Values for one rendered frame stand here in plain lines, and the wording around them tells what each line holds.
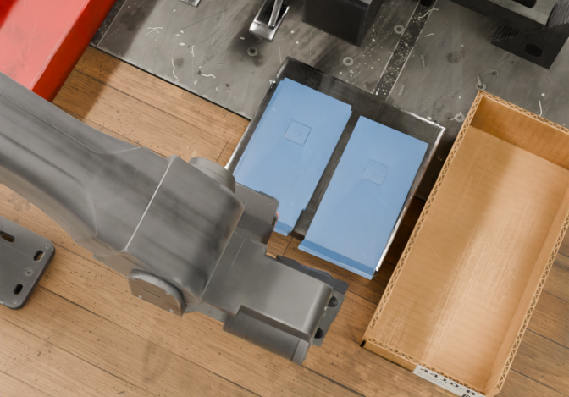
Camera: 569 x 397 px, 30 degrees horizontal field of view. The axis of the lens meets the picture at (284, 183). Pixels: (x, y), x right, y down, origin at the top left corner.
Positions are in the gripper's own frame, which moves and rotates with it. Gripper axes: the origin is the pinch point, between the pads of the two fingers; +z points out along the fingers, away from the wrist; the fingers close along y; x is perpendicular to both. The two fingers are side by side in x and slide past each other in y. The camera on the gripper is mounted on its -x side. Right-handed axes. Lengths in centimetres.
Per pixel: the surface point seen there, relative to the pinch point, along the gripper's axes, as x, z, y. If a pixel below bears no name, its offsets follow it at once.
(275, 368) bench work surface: -7.7, 4.0, -11.1
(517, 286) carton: -24.5, 11.5, 3.7
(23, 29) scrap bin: 29.2, 13.6, 5.8
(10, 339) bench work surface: 14.6, 0.4, -18.2
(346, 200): -7.0, 10.0, 4.5
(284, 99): 2.5, 13.5, 10.2
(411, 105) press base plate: -8.6, 18.4, 14.4
